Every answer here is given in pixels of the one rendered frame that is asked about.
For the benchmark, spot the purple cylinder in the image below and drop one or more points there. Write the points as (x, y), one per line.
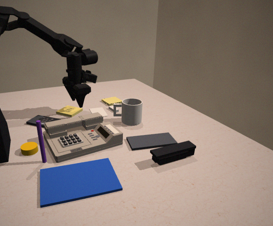
(41, 141)

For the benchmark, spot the grey mug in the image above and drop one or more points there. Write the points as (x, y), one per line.
(131, 111)

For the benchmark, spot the blue flat rectangular slab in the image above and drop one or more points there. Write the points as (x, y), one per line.
(77, 181)

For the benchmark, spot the beige telephone handset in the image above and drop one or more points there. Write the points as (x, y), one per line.
(83, 120)

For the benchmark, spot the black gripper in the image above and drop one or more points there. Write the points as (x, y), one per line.
(74, 87)

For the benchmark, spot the yellow short cylinder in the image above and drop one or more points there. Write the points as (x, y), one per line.
(29, 148)

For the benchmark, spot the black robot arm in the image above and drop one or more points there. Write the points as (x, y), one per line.
(60, 43)

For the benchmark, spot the beige sheet of paper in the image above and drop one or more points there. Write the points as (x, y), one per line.
(99, 110)

